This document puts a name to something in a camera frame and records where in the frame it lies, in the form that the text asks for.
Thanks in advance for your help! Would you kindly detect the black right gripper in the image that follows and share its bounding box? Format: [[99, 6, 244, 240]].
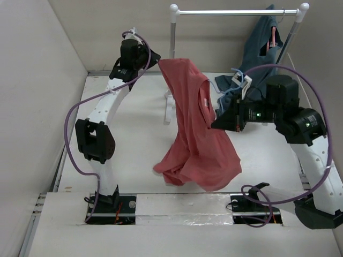
[[211, 92, 282, 132]]

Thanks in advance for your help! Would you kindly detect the light blue wire hanger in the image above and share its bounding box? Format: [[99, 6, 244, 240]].
[[209, 68, 244, 117]]

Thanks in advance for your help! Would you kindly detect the red t shirt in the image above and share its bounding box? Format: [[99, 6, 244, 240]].
[[153, 58, 242, 192]]

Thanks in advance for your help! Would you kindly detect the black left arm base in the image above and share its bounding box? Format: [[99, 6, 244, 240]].
[[84, 186, 137, 225]]

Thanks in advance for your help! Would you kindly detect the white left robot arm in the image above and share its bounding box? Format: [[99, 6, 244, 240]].
[[75, 35, 160, 213]]

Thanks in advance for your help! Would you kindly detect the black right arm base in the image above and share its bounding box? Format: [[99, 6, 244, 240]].
[[226, 183, 282, 228]]

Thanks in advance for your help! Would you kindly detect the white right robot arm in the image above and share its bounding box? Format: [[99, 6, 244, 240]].
[[211, 75, 342, 230]]

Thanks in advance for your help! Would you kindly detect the pink hanger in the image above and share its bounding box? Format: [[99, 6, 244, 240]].
[[266, 26, 279, 52]]

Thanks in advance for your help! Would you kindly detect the white clothes rack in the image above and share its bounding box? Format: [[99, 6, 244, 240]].
[[163, 2, 310, 124]]

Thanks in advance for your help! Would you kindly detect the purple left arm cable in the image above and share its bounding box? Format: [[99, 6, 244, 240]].
[[65, 31, 151, 223]]

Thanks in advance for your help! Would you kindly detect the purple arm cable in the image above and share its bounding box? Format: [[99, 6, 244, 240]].
[[65, 31, 151, 223], [241, 64, 333, 228]]

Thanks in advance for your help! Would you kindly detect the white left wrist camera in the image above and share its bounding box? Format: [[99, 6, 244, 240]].
[[124, 27, 144, 44]]

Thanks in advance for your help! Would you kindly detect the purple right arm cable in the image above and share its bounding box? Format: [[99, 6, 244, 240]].
[[241, 64, 333, 228]]

